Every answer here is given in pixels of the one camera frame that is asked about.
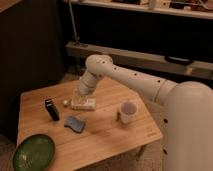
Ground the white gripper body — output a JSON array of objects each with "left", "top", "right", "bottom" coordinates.
[{"left": 70, "top": 96, "right": 96, "bottom": 110}]

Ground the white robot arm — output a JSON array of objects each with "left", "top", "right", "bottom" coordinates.
[{"left": 77, "top": 54, "right": 213, "bottom": 171}]

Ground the black standing eraser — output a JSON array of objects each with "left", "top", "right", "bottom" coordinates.
[{"left": 45, "top": 99, "right": 59, "bottom": 121}]

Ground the blue sponge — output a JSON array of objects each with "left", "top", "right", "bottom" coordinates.
[{"left": 64, "top": 116, "right": 85, "bottom": 133}]

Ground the wooden table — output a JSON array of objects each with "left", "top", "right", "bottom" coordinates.
[{"left": 17, "top": 78, "right": 162, "bottom": 171}]

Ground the metal lamp stand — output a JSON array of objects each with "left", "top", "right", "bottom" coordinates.
[{"left": 68, "top": 0, "right": 86, "bottom": 46}]

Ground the green plate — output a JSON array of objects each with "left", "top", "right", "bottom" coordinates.
[{"left": 13, "top": 134, "right": 55, "bottom": 171}]

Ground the upper wooden shelf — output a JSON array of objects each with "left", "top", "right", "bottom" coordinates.
[{"left": 63, "top": 0, "right": 213, "bottom": 20}]

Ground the long grey shelf beam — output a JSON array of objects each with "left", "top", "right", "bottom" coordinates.
[{"left": 66, "top": 42, "right": 213, "bottom": 80}]

